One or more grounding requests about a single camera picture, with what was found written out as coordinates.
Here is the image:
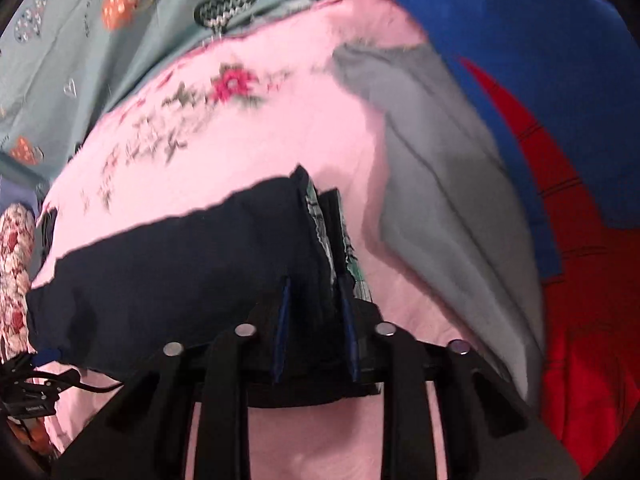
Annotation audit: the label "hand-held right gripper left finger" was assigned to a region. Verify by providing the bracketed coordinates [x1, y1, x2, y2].
[50, 277, 296, 480]

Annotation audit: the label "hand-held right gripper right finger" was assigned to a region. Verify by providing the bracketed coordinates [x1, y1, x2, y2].
[339, 284, 583, 480]

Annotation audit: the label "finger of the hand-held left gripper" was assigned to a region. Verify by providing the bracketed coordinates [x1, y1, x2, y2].
[30, 347, 63, 366]

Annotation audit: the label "dark navy pants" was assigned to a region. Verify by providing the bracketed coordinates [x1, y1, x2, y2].
[25, 164, 382, 408]

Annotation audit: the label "grey pants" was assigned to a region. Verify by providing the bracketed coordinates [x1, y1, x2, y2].
[330, 42, 548, 401]

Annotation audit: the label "person's left forearm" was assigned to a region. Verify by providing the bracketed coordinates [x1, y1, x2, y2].
[0, 202, 38, 361]

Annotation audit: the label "orange patterned cloth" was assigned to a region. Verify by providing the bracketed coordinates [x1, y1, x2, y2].
[10, 420, 57, 457]

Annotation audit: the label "lavender cloth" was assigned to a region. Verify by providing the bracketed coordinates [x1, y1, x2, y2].
[0, 172, 51, 211]

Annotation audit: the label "pink floral blanket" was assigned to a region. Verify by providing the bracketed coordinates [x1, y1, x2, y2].
[30, 0, 551, 480]

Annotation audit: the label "red cloth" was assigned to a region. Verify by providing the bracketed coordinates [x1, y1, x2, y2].
[457, 57, 640, 480]

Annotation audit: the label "teal heart-print sheet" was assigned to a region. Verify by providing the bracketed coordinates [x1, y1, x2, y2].
[0, 0, 361, 181]

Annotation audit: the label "blue cloth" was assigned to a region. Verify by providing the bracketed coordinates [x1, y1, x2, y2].
[385, 0, 640, 276]

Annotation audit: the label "black cable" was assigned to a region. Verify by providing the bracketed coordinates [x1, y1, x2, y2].
[55, 370, 126, 394]

